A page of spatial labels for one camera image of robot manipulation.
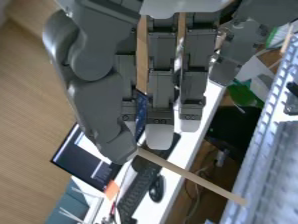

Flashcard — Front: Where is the wooden chopstick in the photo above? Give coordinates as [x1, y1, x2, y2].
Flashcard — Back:
[134, 147, 248, 207]

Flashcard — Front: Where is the long white desk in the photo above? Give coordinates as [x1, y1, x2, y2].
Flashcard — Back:
[87, 81, 227, 224]

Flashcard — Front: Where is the black mouse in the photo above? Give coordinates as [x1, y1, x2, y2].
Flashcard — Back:
[147, 173, 166, 203]

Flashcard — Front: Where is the orange sticky note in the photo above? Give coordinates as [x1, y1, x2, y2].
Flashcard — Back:
[102, 179, 121, 201]

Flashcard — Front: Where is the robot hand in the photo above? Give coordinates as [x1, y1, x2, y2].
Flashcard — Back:
[41, 0, 298, 165]

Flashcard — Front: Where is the black keyboard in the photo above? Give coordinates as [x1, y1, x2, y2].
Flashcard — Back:
[115, 159, 163, 223]

